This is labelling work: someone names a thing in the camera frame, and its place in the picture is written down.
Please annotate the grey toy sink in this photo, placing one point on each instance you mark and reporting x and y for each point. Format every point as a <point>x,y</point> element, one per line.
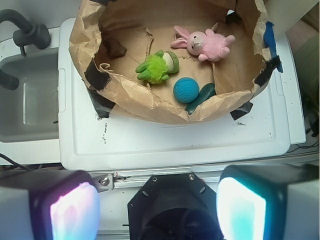
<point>29,114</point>

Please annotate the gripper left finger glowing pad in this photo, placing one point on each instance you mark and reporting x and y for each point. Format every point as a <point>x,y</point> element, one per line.
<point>48,205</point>

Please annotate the brown paper bag bin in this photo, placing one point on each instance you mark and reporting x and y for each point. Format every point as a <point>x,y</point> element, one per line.
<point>111,38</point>

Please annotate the dark green oblong toy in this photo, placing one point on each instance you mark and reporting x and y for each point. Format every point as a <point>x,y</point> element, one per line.
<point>205,93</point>

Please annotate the pink plush bunny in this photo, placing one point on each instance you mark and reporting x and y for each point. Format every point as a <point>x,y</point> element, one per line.
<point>207,46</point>

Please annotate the green plush toy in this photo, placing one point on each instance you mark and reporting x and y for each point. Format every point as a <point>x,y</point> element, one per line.
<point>158,67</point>

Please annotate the aluminium rail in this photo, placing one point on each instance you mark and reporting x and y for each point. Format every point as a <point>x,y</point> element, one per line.
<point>105,181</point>

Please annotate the white plastic tray lid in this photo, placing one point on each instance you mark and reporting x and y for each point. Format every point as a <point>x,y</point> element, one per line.
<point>117,143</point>

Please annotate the dark grey toy faucet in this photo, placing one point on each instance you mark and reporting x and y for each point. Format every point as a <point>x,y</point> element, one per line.
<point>28,33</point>

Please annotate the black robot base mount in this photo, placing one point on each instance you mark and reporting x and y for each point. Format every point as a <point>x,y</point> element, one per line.
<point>174,208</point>

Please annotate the blue foam ball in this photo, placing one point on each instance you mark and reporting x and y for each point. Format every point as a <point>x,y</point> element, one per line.
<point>186,90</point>

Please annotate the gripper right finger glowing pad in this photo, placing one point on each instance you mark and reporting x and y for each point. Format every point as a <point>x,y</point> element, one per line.
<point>269,202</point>

